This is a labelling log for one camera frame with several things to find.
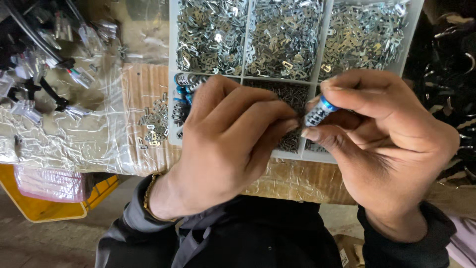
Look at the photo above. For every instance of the small brown cardboard box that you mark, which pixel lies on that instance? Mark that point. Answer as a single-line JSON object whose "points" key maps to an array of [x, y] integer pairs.
{"points": [[349, 251]]}

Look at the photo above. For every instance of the white plastic compartment tray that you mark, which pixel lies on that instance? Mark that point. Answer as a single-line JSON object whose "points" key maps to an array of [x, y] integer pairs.
{"points": [[245, 77]]}

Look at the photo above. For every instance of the person's left hand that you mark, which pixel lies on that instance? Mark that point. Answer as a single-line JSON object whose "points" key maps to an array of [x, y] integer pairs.
{"points": [[215, 149]]}

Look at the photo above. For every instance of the pink plastic bag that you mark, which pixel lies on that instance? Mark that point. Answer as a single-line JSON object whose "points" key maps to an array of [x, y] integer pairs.
{"points": [[52, 184]]}

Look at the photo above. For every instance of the small scatter of metal plates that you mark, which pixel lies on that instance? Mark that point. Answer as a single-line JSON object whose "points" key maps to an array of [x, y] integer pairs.
{"points": [[156, 123]]}

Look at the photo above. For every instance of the heap of black metal parts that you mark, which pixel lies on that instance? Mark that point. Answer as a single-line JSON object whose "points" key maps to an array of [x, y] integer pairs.
{"points": [[446, 74]]}

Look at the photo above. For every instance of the pale pink cloth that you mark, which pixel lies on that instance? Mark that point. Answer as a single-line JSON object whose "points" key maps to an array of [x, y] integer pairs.
{"points": [[465, 242]]}

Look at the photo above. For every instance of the heap of small dark pins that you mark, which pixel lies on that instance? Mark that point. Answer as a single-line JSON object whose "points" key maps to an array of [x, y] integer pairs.
{"points": [[293, 93]]}

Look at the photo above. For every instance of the group of blue-capped cylinders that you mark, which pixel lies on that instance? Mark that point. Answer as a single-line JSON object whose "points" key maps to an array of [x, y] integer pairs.
{"points": [[183, 93]]}

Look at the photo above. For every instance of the clear plastic sheet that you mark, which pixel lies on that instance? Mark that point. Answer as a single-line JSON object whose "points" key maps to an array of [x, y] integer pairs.
{"points": [[74, 141]]}

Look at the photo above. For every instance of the yellow plastic crate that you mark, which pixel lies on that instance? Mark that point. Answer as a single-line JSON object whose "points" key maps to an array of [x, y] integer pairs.
{"points": [[37, 212]]}

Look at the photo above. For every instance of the person's black jacket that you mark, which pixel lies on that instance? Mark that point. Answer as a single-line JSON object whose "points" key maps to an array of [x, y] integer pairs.
{"points": [[260, 238]]}

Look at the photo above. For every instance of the blue-capped silver lock cylinder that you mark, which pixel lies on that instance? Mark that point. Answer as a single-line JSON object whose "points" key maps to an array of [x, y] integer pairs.
{"points": [[319, 111]]}

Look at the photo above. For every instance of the heap of silver metal plates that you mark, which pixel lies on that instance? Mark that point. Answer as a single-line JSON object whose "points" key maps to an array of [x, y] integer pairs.
{"points": [[284, 37], [210, 37], [362, 37]]}

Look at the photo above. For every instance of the person's right hand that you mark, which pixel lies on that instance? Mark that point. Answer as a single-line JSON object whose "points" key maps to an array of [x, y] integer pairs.
{"points": [[401, 149]]}

